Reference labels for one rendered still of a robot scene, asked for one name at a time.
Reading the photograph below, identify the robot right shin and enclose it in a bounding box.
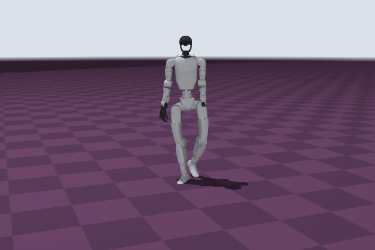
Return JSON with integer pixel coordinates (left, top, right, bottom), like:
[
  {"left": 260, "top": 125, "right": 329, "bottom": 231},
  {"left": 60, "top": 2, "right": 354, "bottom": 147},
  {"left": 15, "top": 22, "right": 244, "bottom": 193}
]
[{"left": 175, "top": 143, "right": 187, "bottom": 176}]

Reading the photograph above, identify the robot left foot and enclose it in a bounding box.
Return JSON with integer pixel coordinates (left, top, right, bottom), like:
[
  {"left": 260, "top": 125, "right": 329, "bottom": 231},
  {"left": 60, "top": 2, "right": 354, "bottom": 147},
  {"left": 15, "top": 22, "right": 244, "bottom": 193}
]
[{"left": 187, "top": 160, "right": 199, "bottom": 177}]

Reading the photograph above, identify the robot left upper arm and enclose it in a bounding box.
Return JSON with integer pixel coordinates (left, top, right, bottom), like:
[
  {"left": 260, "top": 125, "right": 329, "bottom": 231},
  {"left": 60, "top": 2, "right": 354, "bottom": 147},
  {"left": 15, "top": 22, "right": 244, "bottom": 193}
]
[{"left": 197, "top": 58, "right": 206, "bottom": 87}]

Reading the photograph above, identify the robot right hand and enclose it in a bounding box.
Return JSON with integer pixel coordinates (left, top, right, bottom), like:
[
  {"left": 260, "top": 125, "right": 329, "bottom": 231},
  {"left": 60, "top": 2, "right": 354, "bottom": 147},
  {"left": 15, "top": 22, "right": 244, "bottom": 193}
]
[{"left": 159, "top": 102, "right": 169, "bottom": 122}]

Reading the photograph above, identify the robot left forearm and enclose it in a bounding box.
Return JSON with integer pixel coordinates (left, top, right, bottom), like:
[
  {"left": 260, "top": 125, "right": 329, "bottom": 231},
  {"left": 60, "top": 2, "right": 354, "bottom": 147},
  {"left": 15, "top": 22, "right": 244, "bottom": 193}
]
[{"left": 199, "top": 80, "right": 206, "bottom": 105}]

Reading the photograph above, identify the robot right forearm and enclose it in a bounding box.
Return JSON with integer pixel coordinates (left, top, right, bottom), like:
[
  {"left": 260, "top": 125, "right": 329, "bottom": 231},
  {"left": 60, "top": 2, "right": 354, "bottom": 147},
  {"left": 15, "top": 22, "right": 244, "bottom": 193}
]
[{"left": 161, "top": 82, "right": 171, "bottom": 107}]

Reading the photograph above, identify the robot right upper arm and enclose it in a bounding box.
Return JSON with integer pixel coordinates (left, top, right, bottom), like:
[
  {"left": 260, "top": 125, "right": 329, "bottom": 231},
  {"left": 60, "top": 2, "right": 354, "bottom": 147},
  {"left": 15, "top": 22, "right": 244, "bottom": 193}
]
[{"left": 164, "top": 58, "right": 175, "bottom": 88}]

